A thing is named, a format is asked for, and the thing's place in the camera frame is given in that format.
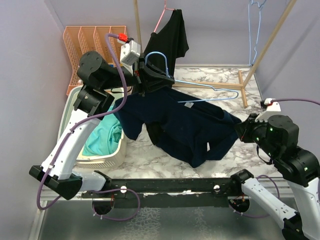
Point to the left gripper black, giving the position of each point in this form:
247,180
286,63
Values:
151,77

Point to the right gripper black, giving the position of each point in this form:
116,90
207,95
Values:
244,127

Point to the navy blue t shirt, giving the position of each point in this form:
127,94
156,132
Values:
184,127

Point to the teal t shirt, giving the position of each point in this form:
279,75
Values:
104,139

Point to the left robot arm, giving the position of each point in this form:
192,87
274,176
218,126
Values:
93,100

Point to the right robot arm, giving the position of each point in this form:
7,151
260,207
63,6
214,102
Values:
278,138

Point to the black t shirt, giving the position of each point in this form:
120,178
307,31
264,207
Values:
171,41

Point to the pink hanger under black shirt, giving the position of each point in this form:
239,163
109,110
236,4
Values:
165,8

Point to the orange plastic file organizer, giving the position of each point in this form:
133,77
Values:
81,39

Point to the cream plastic laundry basket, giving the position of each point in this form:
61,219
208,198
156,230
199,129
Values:
94,162

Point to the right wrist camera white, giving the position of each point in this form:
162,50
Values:
271,107

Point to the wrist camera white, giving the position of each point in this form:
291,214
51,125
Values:
129,54
271,107

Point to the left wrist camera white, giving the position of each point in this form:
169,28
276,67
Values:
129,54

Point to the wooden clothes rack frame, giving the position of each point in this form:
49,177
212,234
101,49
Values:
254,58

